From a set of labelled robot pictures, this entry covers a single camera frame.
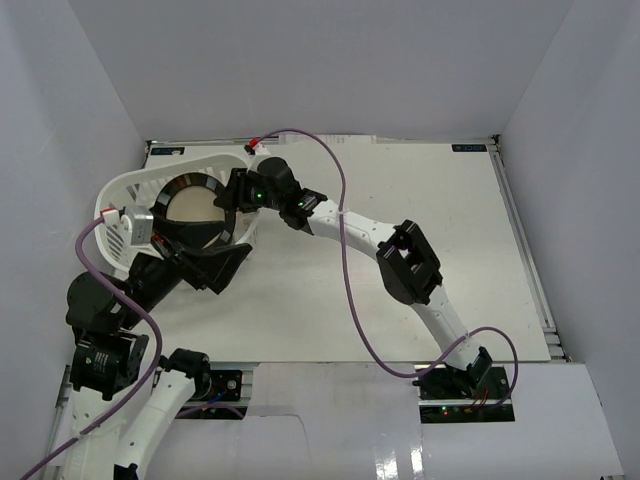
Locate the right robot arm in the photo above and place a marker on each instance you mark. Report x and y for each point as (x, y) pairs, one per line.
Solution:
(408, 265)

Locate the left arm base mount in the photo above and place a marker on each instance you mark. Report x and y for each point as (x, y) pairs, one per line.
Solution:
(226, 399)

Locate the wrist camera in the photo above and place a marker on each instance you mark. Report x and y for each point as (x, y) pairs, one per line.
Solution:
(130, 227)
(255, 147)

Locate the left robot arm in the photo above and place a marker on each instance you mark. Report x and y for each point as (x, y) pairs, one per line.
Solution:
(125, 392)

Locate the white plastic dish bin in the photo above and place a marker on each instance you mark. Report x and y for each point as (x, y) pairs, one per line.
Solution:
(141, 188)

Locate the round black rimmed plate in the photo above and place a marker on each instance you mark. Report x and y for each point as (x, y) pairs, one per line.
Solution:
(184, 212)

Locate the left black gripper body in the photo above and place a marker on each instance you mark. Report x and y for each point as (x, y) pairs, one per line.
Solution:
(189, 267)

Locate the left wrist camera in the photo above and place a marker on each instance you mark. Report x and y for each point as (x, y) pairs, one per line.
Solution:
(130, 227)

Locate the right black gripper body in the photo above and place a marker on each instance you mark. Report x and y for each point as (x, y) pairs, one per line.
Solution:
(261, 198)

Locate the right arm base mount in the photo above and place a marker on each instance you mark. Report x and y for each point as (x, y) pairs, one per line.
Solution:
(441, 402)

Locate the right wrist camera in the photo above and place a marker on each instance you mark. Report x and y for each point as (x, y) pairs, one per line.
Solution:
(255, 147)

